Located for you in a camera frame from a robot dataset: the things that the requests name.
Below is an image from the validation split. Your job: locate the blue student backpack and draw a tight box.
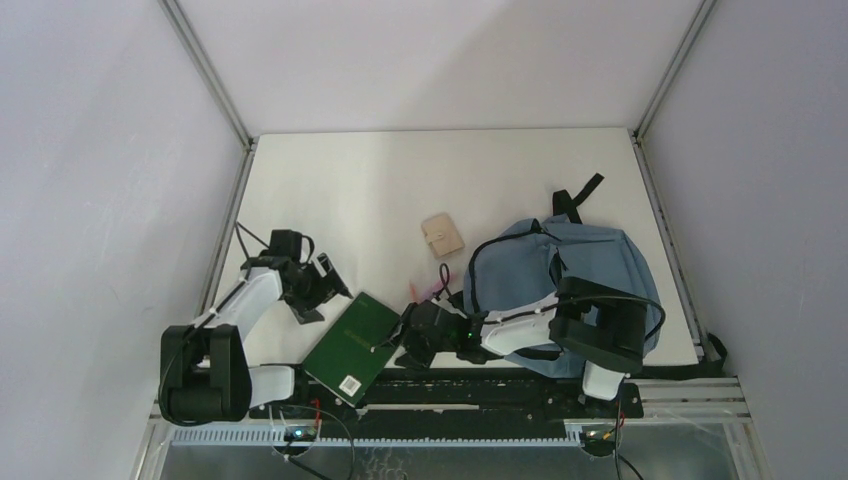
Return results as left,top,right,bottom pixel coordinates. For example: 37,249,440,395
461,173,729,380

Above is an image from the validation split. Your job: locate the aluminium frame front rail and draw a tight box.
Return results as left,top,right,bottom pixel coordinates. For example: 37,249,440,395
164,370,751,447

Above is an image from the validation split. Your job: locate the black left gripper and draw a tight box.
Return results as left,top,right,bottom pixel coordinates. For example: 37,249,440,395
284,254,351,324

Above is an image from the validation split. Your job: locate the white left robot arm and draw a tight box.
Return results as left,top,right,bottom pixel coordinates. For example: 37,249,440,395
157,229,351,427

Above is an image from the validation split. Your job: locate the dark green book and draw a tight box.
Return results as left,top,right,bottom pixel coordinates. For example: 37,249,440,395
302,293,400,406

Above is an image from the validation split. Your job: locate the beige snap wallet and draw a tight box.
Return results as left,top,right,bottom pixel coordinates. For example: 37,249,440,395
421,213,465,259

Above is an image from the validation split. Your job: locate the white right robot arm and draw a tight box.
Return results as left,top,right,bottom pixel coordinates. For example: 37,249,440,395
387,277,666,416

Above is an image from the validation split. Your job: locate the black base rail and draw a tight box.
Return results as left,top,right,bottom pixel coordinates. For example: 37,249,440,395
249,368,645,443

